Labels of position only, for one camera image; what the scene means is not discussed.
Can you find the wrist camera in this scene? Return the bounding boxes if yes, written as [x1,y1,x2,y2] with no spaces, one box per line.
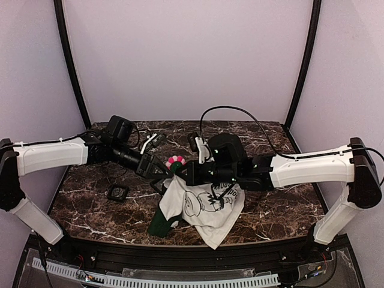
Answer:
[140,133,166,154]
[187,132,211,164]

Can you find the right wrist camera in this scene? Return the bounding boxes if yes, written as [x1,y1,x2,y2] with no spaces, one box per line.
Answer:
[187,132,211,164]

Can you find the right black frame post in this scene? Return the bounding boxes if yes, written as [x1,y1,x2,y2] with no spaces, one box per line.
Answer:
[284,0,322,130]

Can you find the white slotted cable duct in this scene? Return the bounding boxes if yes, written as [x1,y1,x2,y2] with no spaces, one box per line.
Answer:
[27,257,281,287]

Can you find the right camera black cable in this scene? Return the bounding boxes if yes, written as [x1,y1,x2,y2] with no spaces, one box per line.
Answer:
[199,106,286,157]

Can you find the pink flower brooch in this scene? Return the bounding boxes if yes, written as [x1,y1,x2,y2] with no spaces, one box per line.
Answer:
[166,155,186,173]

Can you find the black frame post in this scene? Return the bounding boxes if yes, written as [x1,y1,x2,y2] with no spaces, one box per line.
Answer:
[53,0,92,128]
[284,0,322,130]

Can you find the left black frame post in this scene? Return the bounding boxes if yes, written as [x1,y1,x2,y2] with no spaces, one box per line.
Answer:
[53,0,92,128]

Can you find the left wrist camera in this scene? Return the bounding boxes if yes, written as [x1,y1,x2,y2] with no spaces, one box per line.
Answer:
[140,133,166,154]

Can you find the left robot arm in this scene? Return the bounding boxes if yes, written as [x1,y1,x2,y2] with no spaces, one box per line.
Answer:
[1,115,173,245]

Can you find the black aluminium front rail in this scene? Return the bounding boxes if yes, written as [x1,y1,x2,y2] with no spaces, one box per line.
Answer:
[47,238,331,272]

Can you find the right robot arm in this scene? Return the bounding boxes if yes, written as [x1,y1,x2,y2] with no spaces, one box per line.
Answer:
[175,134,382,246]

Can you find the black square box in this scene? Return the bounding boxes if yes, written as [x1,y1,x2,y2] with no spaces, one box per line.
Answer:
[150,179,167,196]
[107,184,130,202]

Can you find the left camera black cable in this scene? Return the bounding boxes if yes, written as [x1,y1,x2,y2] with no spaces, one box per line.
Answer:
[125,127,151,149]

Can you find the black square box right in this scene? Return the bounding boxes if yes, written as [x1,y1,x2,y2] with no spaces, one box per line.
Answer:
[150,179,167,196]

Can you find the white and green garment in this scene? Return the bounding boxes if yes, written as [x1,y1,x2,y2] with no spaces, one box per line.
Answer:
[148,176,245,250]

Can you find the black square box left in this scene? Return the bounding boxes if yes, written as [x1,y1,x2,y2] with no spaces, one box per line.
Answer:
[107,184,130,202]

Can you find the camera black cable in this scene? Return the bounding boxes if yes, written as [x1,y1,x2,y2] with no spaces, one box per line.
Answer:
[199,106,286,157]
[125,127,151,149]

